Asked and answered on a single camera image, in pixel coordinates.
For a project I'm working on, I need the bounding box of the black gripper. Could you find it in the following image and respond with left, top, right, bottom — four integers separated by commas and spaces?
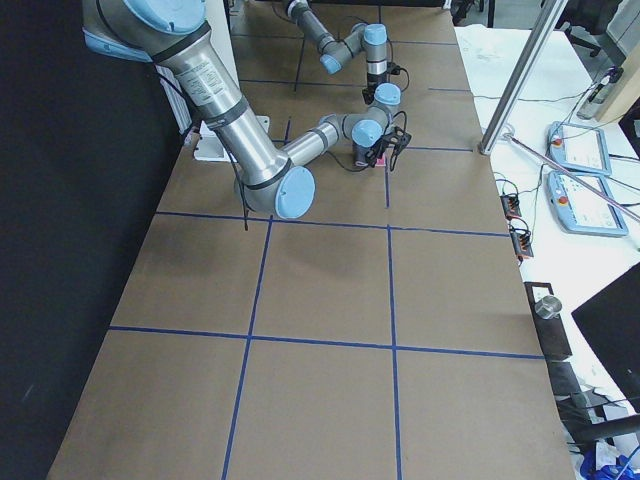
362, 85, 377, 105
352, 126, 412, 171

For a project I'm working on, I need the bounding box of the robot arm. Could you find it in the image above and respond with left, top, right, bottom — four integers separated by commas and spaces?
82, 1, 411, 219
282, 0, 389, 105

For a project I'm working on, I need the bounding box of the reacher grabber stick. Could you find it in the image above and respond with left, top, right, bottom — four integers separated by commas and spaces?
501, 128, 640, 223

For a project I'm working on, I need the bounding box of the left orange terminal block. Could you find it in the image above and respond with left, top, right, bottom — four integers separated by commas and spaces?
500, 193, 522, 220

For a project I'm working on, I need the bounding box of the orange terminal block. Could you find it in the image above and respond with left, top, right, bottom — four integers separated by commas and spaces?
500, 193, 522, 220
509, 226, 534, 261

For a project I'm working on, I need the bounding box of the right orange terminal block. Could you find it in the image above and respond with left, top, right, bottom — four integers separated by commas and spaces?
509, 226, 534, 261

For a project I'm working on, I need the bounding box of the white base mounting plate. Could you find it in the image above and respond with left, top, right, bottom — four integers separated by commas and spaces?
194, 111, 273, 163

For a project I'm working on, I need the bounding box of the far teach pendant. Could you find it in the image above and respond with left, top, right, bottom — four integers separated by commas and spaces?
547, 122, 612, 176

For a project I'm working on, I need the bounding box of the teach pendant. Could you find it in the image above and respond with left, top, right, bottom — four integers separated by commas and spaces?
546, 171, 629, 238
547, 122, 612, 176

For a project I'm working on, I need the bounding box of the near teach pendant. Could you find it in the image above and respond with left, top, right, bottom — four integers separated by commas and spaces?
546, 171, 629, 238

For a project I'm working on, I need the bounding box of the brown paper table cover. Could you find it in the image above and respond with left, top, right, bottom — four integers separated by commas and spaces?
49, 5, 574, 479

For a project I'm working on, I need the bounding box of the small metal cup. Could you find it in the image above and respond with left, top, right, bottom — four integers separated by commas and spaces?
534, 295, 563, 320

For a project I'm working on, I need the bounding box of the aluminium frame post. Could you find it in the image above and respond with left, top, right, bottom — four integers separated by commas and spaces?
478, 0, 568, 155

